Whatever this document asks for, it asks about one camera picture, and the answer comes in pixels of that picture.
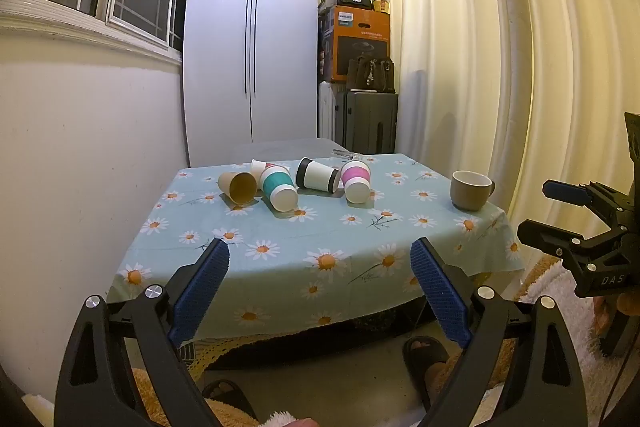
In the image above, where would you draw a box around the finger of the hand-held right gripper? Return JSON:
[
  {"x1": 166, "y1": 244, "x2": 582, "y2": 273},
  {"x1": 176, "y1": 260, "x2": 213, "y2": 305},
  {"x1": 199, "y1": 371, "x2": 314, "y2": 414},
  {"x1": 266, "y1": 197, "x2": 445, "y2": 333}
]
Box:
[
  {"x1": 543, "y1": 179, "x2": 632, "y2": 230},
  {"x1": 517, "y1": 219, "x2": 603, "y2": 260}
]

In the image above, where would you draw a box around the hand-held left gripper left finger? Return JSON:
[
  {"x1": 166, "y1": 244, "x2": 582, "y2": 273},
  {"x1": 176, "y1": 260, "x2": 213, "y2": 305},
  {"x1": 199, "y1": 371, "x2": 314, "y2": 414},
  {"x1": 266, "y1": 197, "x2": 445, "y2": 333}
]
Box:
[{"x1": 54, "y1": 237, "x2": 231, "y2": 427}]

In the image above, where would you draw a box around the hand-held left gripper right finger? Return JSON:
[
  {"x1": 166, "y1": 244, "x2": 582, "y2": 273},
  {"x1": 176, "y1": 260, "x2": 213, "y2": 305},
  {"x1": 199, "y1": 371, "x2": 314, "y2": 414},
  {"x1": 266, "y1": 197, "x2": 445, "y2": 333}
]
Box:
[{"x1": 410, "y1": 237, "x2": 589, "y2": 427}]

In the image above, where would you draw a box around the brown paper cup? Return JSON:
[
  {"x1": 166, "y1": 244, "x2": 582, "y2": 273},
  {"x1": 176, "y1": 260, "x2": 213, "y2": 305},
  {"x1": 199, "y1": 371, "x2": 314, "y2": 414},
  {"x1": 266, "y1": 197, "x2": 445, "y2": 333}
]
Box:
[{"x1": 218, "y1": 170, "x2": 258, "y2": 204}]

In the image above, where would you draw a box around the teal banded paper cup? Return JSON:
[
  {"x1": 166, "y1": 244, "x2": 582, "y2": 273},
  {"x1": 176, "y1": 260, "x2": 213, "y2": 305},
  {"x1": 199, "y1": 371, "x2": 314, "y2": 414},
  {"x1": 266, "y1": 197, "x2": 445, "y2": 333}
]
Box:
[{"x1": 258, "y1": 165, "x2": 300, "y2": 212}]

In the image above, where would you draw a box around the pink banded paper cup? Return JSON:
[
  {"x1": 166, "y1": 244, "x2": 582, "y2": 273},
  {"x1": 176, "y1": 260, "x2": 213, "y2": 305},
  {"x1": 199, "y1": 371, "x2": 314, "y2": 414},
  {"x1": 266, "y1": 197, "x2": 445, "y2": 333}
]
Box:
[{"x1": 340, "y1": 160, "x2": 372, "y2": 204}]

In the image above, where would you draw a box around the black banded paper cup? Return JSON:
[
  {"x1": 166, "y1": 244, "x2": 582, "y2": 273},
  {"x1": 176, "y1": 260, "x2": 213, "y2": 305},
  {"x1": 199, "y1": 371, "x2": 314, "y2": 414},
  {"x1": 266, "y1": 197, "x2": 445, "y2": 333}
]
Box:
[{"x1": 295, "y1": 157, "x2": 342, "y2": 194}]

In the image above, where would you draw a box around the person's right hand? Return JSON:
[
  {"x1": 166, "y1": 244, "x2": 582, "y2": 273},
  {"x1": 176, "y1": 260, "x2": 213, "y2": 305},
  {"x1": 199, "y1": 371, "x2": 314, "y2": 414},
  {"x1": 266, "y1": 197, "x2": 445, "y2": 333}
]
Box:
[{"x1": 594, "y1": 294, "x2": 640, "y2": 339}]

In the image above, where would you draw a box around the white fluffy rug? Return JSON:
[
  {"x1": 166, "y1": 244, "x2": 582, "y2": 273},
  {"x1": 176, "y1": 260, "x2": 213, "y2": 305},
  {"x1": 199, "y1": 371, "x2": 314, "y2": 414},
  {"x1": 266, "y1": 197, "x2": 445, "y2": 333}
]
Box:
[{"x1": 522, "y1": 257, "x2": 640, "y2": 413}]

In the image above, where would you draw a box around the black slipper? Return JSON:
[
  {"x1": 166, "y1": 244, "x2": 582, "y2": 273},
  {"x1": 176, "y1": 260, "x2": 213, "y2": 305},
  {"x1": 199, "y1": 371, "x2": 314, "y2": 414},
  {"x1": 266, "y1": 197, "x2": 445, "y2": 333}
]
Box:
[
  {"x1": 201, "y1": 379, "x2": 259, "y2": 424},
  {"x1": 402, "y1": 335, "x2": 452, "y2": 402}
]

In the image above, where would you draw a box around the brown ceramic mug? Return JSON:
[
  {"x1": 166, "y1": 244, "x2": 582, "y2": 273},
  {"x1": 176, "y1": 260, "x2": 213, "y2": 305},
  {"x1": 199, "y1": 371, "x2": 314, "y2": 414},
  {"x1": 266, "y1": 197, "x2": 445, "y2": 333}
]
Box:
[{"x1": 450, "y1": 170, "x2": 497, "y2": 212}]

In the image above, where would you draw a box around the daisy print tablecloth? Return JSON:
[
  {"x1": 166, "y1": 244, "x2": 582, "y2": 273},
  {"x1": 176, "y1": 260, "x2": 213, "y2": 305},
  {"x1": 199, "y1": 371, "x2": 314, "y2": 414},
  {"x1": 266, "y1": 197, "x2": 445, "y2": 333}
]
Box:
[{"x1": 106, "y1": 154, "x2": 526, "y2": 349}]

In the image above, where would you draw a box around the cream curtain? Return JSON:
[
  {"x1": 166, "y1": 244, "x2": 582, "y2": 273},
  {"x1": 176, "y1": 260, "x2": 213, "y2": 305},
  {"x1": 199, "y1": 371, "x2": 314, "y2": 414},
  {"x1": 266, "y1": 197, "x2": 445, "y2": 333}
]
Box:
[{"x1": 347, "y1": 0, "x2": 640, "y2": 268}]

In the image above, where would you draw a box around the dark suitcase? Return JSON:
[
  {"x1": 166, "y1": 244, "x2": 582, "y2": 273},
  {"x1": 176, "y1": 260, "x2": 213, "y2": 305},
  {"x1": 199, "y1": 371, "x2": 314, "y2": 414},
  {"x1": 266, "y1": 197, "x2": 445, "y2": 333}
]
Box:
[{"x1": 333, "y1": 89, "x2": 400, "y2": 156}]

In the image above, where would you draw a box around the white radiator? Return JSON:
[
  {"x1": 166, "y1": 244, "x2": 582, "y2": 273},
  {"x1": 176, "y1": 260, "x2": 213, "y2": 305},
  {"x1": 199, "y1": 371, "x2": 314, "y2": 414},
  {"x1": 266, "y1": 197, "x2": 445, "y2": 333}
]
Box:
[{"x1": 318, "y1": 82, "x2": 337, "y2": 142}]

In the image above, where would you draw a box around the dark handbag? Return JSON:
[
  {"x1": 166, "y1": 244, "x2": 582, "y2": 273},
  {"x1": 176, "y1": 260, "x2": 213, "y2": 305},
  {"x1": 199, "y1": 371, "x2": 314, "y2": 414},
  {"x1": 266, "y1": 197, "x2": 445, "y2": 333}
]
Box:
[{"x1": 346, "y1": 55, "x2": 396, "y2": 94}]

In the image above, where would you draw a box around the white wardrobe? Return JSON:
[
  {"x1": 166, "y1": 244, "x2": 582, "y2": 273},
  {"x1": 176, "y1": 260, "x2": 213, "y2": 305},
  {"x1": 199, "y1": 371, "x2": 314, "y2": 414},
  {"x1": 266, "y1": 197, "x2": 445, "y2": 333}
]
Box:
[{"x1": 182, "y1": 0, "x2": 321, "y2": 168}]

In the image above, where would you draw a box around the orange cardboard box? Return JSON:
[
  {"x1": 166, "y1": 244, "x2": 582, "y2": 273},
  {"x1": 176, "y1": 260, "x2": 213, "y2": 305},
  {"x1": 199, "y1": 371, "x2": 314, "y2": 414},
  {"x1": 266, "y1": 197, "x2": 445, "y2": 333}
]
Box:
[{"x1": 318, "y1": 4, "x2": 392, "y2": 84}]

